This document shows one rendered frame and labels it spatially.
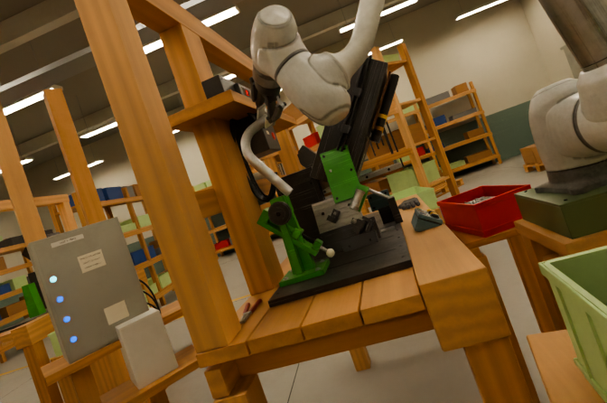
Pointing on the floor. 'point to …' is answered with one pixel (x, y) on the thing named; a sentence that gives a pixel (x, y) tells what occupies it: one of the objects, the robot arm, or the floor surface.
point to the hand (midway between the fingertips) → (265, 116)
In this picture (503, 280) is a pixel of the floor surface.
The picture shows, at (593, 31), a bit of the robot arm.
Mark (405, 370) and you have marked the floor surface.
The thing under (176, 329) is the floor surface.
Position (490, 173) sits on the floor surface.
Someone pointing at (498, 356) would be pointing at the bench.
